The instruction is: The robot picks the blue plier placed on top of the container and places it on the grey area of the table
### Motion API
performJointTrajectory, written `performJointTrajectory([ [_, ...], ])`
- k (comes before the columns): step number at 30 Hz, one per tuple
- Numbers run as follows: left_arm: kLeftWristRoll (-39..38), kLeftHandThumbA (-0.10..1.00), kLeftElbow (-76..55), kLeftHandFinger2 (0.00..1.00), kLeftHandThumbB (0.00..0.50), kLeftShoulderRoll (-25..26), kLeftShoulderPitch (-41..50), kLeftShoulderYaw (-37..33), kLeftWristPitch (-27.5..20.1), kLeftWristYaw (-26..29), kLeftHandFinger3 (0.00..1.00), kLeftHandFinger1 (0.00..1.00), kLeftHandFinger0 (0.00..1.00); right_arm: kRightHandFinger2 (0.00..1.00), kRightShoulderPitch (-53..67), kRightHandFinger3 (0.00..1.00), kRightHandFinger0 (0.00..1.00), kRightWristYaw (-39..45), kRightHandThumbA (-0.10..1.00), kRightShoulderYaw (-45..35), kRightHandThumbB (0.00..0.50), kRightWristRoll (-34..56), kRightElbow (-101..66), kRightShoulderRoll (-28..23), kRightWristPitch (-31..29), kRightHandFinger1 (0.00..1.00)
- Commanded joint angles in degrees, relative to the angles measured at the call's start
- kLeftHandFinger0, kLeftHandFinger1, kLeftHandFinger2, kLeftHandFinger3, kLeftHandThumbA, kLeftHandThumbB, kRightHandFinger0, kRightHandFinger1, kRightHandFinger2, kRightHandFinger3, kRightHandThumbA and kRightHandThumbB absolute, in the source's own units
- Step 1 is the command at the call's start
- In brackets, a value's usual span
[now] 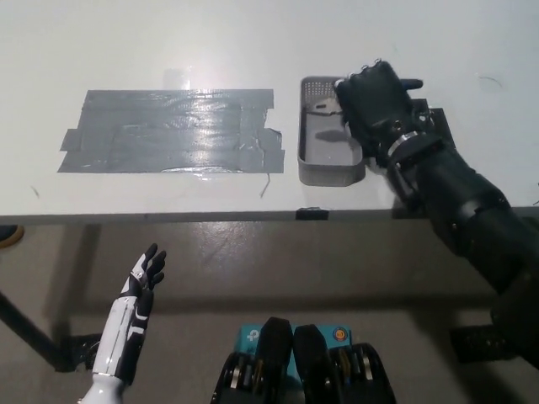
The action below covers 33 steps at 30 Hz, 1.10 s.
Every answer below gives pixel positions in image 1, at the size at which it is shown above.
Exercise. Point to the black diagonal table leg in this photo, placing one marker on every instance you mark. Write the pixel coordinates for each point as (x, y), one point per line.
(25, 324)

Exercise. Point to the grey duct tape patch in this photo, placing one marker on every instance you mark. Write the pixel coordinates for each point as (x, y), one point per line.
(168, 130)

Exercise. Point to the grey perforated plastic container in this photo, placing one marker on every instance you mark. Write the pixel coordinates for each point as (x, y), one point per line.
(328, 172)

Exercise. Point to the thin dark strand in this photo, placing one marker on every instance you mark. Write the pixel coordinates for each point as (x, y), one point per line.
(264, 187)

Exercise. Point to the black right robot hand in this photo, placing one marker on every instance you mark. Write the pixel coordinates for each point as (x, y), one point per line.
(375, 109)

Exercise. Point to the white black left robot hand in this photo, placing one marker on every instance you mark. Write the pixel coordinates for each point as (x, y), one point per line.
(126, 328)

